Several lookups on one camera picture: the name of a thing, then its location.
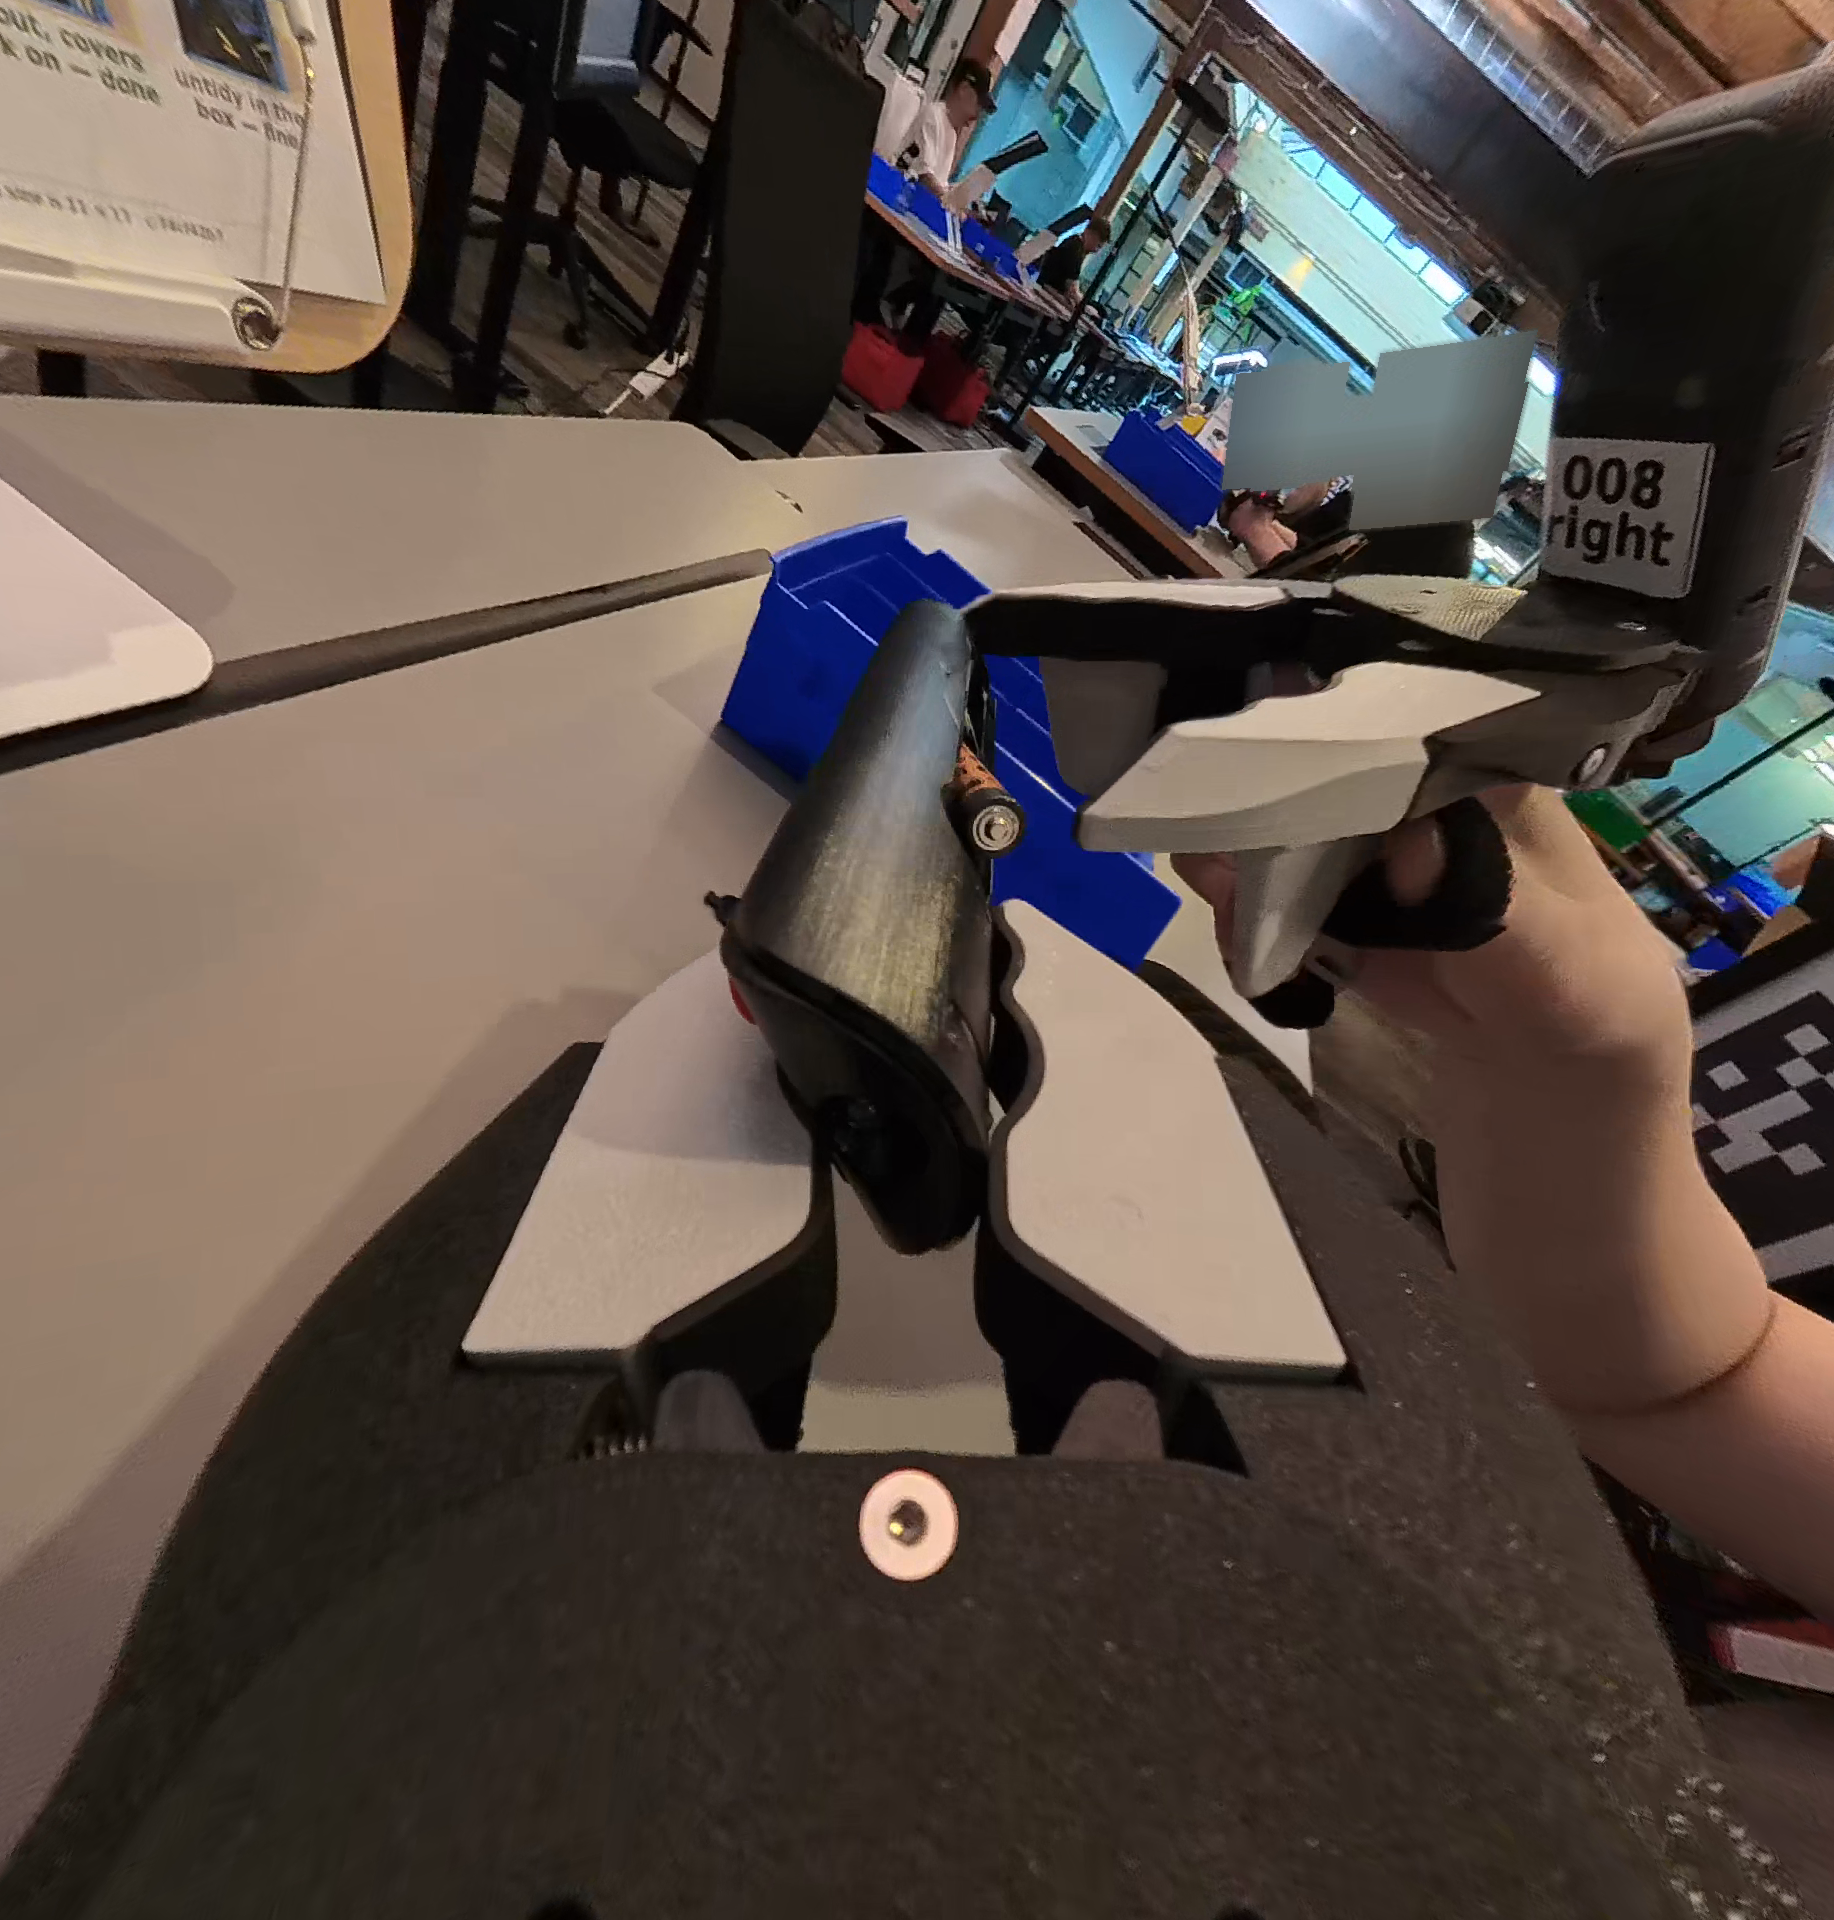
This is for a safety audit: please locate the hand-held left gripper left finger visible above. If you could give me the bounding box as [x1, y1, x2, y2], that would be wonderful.
[464, 952, 838, 1368]

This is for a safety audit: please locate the wooden edged desk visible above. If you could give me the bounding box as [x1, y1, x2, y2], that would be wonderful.
[1022, 406, 1249, 578]

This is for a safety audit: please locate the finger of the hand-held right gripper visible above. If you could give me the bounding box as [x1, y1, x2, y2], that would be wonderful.
[1076, 660, 1543, 860]
[967, 578, 1340, 782]

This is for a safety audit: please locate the person's right hand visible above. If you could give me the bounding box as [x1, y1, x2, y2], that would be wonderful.
[1172, 780, 1782, 1414]

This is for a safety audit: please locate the blue plastic bin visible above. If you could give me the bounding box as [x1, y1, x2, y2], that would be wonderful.
[722, 518, 1182, 968]
[1105, 409, 1226, 536]

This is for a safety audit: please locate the black office chair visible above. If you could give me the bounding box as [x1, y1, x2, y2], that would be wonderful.
[679, 0, 890, 459]

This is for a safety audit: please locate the orange aaa battery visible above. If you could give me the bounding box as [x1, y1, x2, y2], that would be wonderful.
[948, 757, 1027, 857]

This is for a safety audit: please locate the black framed marker sign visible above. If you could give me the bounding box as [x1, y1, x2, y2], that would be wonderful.
[1689, 930, 1834, 1284]

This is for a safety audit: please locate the red flat book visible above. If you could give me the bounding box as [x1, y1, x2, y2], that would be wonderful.
[1710, 1616, 1834, 1705]

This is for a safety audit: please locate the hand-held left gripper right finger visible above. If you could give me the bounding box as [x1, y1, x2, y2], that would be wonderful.
[983, 901, 1351, 1384]

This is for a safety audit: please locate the black remote control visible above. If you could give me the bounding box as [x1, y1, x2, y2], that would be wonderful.
[708, 602, 1010, 1255]

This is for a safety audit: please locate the instruction poster board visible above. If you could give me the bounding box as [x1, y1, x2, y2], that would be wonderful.
[0, 0, 417, 377]

